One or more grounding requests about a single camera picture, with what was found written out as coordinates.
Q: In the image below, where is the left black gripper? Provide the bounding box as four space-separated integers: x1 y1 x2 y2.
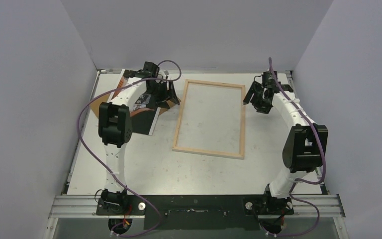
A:
147 81 179 109

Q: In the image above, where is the printed colour photo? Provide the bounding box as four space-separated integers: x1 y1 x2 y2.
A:
107 71 177 135

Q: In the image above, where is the white wooden picture frame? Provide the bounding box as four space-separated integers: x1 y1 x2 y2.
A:
172 79 246 159

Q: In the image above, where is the brown cardboard backing board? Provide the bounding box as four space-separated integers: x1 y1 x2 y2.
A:
89 71 174 121

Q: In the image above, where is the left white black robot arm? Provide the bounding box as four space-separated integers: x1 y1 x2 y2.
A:
98 62 180 215

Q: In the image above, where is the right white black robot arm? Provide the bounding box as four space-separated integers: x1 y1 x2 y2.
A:
243 71 328 215

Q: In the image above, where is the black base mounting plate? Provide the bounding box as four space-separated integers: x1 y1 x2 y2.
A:
95 194 294 233

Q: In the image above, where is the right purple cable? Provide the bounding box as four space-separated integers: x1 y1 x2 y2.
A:
268 57 327 238

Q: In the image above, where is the purple cable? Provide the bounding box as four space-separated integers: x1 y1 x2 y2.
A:
76 60 182 238
268 57 327 238

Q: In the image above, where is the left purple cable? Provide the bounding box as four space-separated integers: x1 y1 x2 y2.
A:
76 60 182 238

